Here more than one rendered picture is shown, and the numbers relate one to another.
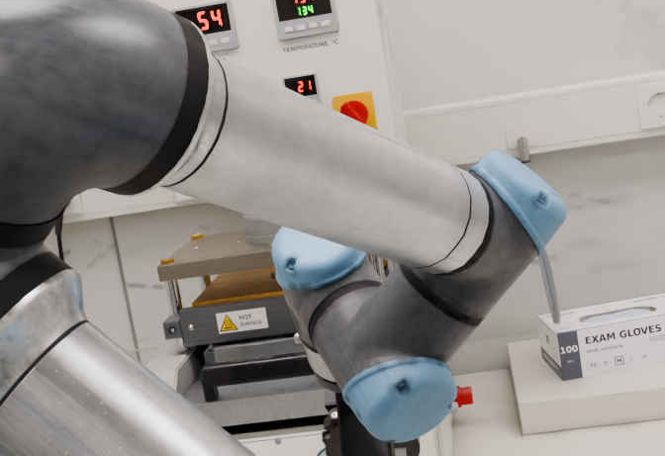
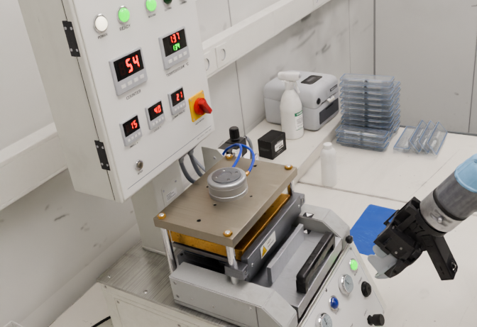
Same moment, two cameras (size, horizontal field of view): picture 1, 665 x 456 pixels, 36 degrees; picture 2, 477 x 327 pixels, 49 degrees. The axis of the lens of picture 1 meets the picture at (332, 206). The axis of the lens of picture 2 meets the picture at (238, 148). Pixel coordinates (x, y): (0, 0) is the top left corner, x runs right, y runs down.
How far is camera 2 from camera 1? 1.27 m
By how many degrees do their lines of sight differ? 63
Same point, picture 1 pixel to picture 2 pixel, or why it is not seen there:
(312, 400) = (330, 260)
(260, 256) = (266, 203)
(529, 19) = not seen: hidden behind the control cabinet
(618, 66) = not seen: hidden behind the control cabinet
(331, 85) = (187, 91)
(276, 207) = not seen: outside the picture
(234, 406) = (313, 286)
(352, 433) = (442, 250)
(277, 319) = (277, 234)
